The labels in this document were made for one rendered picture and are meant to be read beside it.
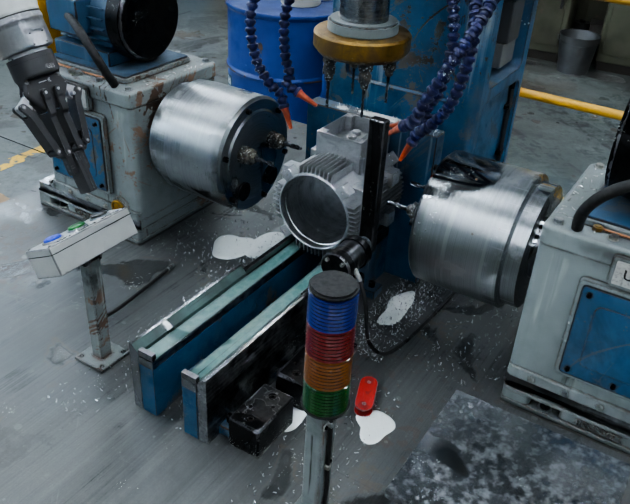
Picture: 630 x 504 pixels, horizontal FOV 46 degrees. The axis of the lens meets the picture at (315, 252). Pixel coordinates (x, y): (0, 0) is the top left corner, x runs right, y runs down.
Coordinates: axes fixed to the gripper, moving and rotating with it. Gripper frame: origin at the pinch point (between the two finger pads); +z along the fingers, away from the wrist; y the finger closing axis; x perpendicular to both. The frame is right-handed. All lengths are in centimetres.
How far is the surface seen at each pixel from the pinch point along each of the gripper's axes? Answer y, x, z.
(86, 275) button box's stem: -6.3, 1.5, 16.1
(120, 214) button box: 1.4, -3.6, 8.7
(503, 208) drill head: 32, -57, 27
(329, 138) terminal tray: 38.7, -23.4, 11.1
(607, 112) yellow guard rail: 258, -15, 69
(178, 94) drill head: 35.7, 7.4, -5.5
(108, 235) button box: -2.6, -3.5, 10.9
